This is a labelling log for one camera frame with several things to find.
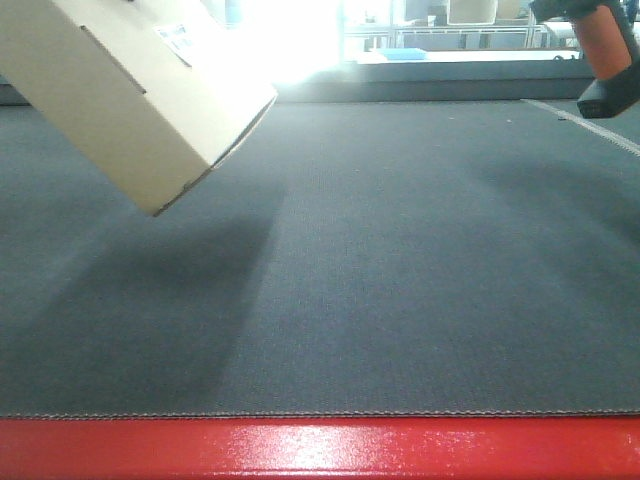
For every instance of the blue tray in background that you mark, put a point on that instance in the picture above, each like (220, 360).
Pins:
(403, 54)

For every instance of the red metal table frame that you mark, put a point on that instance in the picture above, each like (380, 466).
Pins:
(369, 448)

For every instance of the orange black barcode scanner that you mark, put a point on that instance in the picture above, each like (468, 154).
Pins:
(609, 45)

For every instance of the white barcode label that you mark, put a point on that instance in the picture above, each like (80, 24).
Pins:
(178, 39)

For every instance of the beige background bin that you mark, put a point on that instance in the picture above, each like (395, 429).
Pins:
(471, 12)

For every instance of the dark grey fabric mat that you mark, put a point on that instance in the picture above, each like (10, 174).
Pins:
(407, 258)

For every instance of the brown cardboard box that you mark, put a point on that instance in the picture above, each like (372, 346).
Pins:
(100, 74)

